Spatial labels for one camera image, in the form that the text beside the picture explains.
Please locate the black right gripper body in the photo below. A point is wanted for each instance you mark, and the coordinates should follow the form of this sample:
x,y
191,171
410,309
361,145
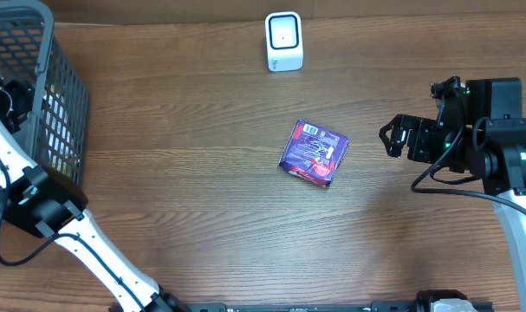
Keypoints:
x,y
428,141

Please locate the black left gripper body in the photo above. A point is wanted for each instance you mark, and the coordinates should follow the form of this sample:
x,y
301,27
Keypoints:
x,y
15,104

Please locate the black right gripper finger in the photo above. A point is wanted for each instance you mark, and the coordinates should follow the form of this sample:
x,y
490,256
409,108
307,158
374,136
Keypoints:
x,y
392,125
393,143

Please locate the purple sanitary pad pack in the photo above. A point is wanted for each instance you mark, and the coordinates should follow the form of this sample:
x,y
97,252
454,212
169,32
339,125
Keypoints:
x,y
313,153

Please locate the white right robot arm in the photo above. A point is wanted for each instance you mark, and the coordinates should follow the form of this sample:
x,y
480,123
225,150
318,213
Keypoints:
x,y
476,147

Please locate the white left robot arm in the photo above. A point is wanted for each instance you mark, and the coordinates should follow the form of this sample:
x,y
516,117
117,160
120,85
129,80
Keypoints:
x,y
45,203

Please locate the white barcode scanner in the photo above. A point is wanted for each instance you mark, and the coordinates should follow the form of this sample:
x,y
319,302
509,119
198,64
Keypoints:
x,y
284,43

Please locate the grey plastic mesh basket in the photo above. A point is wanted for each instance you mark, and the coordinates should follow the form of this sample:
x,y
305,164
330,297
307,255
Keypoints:
x,y
30,52

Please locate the colourful items in basket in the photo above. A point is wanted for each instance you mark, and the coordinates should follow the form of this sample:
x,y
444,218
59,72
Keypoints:
x,y
62,150

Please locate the black mounting rail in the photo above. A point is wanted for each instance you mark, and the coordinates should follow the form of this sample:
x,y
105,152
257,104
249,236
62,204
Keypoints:
x,y
432,300

